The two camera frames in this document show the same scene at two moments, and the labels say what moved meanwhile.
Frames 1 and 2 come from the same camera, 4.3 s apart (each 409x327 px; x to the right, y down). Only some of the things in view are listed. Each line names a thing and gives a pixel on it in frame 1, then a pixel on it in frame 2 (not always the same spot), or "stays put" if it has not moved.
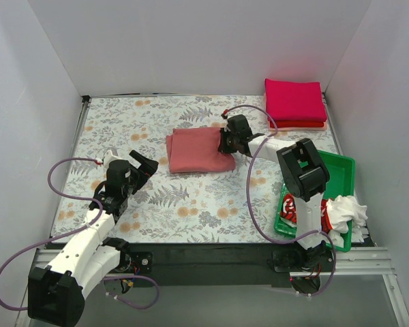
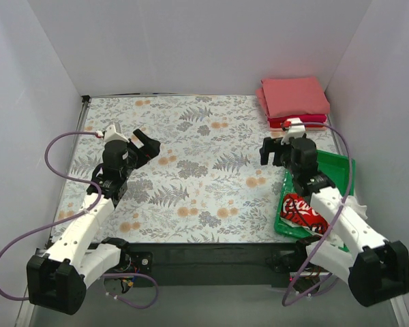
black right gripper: x=225 y=140 -> x=277 y=154
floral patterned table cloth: x=238 y=207 stays put
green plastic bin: x=341 y=182 stays put
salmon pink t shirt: x=197 y=150 -> x=285 y=97
